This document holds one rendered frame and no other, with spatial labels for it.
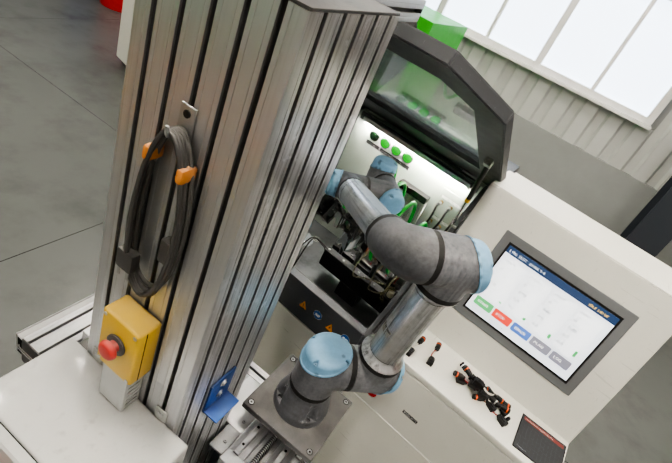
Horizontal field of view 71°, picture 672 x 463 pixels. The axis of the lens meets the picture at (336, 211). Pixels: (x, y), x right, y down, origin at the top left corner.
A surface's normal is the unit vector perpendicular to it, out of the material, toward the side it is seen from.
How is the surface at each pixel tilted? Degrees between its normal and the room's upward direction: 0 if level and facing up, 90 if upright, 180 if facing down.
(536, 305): 76
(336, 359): 7
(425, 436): 90
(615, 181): 90
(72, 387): 0
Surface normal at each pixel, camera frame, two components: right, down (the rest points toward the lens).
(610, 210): -0.49, 0.32
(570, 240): -0.46, 0.07
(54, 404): 0.36, -0.78
